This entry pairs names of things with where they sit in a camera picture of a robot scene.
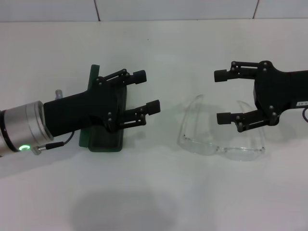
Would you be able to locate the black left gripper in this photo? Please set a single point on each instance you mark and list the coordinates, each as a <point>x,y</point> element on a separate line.
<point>72,108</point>

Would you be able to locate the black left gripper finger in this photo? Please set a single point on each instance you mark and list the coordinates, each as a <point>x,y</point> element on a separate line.
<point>154,107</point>

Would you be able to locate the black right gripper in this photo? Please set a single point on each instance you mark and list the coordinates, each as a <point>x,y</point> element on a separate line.
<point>279,91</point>

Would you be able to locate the clear white glasses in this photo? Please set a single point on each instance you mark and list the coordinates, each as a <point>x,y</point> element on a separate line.
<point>204,147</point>

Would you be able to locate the green glasses case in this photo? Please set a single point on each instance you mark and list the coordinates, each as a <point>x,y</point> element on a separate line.
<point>106,144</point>

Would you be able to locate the silver left wrist stub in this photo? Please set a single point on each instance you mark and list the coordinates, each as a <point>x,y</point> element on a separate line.
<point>58,94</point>

